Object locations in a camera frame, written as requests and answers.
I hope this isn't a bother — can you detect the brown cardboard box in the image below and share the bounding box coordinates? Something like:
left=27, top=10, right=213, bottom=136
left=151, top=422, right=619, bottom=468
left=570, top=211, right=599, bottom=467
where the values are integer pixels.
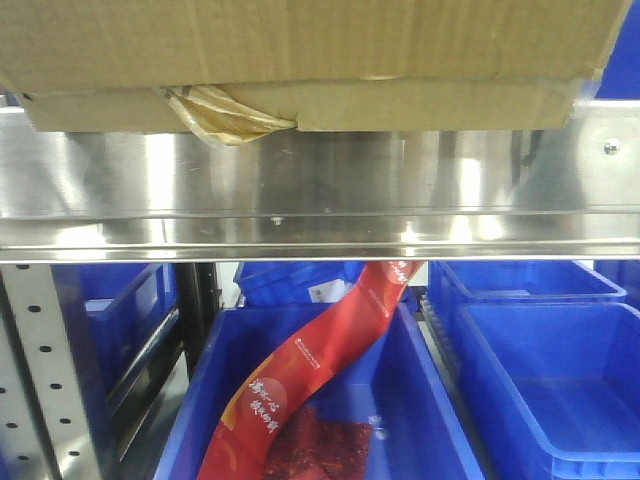
left=1, top=1, right=630, bottom=133

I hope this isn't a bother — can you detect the blue plastic bin rear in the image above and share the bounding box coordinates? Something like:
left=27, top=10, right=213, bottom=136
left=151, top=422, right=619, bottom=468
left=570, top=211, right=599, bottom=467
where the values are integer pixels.
left=233, top=260, right=366, bottom=307

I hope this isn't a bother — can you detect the blue plastic bin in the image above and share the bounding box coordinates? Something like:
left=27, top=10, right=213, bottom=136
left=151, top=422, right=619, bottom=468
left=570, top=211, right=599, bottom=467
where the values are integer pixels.
left=427, top=260, right=639, bottom=479
left=153, top=304, right=484, bottom=479
left=52, top=262, right=177, bottom=401
left=233, top=260, right=366, bottom=307

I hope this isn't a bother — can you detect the blue plastic bin centre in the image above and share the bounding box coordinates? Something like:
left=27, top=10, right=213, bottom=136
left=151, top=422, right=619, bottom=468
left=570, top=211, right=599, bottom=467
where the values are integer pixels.
left=153, top=304, right=484, bottom=479

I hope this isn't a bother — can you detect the crumpled clear packing tape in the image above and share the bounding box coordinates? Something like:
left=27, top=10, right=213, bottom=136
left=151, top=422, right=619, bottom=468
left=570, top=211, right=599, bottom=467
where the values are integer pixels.
left=157, top=85, right=297, bottom=146

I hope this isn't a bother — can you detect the red printed snack bag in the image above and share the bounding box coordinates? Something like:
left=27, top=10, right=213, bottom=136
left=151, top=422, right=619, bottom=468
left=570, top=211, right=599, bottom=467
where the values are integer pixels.
left=197, top=260, right=422, bottom=479

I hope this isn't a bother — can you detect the blue plastic bin left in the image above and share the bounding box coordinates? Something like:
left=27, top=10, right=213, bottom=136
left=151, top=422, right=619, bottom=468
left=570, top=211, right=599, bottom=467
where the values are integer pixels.
left=52, top=262, right=177, bottom=401

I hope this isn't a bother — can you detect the blue plastic bin right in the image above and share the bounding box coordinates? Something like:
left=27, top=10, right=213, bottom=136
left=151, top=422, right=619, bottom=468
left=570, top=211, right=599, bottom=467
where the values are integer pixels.
left=427, top=260, right=639, bottom=479

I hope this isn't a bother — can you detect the stainless steel shelf rail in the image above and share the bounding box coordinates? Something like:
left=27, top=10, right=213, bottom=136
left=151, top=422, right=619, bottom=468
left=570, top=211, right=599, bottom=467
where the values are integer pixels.
left=1, top=100, right=639, bottom=263

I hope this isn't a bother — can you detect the perforated steel shelf post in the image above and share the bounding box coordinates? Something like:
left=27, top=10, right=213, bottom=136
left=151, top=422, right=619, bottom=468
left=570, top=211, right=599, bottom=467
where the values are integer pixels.
left=1, top=264, right=119, bottom=479

